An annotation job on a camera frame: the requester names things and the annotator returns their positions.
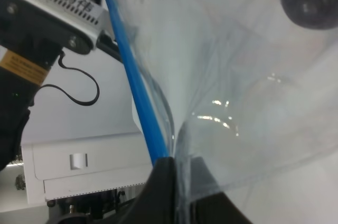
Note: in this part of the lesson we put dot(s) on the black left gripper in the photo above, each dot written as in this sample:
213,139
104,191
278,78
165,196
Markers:
17,91

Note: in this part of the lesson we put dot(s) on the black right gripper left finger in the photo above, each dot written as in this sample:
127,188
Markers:
156,202

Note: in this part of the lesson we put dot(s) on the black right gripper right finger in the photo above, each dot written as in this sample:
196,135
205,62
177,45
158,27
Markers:
208,203

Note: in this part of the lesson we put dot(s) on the clear zip bag blue zipper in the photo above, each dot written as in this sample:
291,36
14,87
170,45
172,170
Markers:
237,83

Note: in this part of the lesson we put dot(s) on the white cabinet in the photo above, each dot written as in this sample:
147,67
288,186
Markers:
82,166

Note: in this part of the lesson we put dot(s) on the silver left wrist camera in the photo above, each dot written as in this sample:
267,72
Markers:
78,25

